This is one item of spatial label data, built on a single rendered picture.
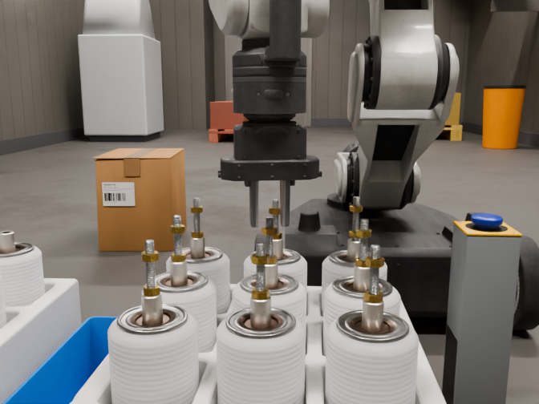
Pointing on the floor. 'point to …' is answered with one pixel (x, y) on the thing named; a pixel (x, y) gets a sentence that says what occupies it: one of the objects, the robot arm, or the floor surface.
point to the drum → (502, 115)
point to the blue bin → (66, 365)
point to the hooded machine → (120, 72)
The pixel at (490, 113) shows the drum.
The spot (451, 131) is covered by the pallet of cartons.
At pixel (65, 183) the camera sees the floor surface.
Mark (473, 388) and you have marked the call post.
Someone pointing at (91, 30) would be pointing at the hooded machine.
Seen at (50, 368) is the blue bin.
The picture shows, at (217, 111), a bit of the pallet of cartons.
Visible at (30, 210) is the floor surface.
